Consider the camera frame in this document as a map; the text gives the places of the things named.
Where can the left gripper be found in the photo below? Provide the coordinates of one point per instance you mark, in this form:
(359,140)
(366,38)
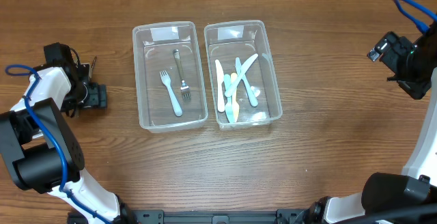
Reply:
(100,96)

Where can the right clear plastic container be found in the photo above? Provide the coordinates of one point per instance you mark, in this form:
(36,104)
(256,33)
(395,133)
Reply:
(244,38)

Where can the dark-handled metal fork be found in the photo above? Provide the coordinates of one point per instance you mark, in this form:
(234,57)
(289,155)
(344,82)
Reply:
(89,97)

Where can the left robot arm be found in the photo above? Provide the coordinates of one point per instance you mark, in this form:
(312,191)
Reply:
(40,150)

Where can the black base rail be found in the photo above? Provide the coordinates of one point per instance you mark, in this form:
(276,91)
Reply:
(244,217)

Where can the left clear plastic container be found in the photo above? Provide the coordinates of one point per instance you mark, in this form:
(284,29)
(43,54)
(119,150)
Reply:
(153,46)

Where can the clear plastic container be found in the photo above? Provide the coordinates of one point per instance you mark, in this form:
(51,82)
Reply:
(153,46)
(244,38)

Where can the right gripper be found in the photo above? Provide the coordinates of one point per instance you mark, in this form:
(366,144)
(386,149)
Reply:
(410,87)

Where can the white plastic knife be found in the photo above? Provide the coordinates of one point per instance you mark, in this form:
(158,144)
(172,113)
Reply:
(251,96)
(228,106)
(220,80)
(244,68)

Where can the white plastic fork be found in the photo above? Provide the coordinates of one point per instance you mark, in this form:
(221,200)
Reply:
(166,80)

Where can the yellow plastic knife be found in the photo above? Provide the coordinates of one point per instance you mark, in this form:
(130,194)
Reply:
(235,105)

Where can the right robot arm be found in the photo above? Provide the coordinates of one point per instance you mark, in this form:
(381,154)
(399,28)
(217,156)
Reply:
(410,195)

